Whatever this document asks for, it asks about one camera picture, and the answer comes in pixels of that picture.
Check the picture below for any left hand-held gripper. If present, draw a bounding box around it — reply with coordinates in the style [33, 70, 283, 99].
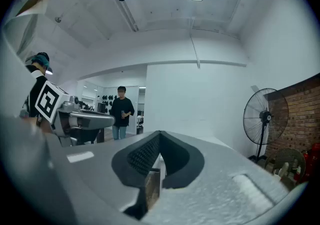
[34, 80, 116, 148]

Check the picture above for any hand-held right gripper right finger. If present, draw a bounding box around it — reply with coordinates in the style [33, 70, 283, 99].
[142, 130, 293, 224]

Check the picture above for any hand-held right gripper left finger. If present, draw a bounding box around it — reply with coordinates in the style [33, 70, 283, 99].
[49, 130, 161, 221]

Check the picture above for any black standing floor fan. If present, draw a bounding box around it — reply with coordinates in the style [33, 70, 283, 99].
[242, 87, 290, 164]

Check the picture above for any red fire extinguisher box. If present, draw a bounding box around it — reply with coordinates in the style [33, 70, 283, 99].
[303, 142, 320, 183]

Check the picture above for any person's white shirt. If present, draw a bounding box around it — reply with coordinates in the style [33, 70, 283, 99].
[0, 0, 51, 125]

